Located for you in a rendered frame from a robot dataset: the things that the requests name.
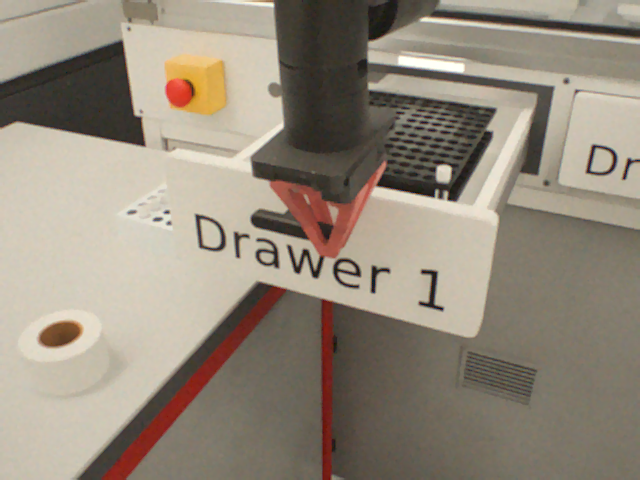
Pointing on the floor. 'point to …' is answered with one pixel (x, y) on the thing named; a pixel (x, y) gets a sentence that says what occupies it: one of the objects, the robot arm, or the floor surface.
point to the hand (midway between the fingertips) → (331, 242)
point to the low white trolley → (148, 336)
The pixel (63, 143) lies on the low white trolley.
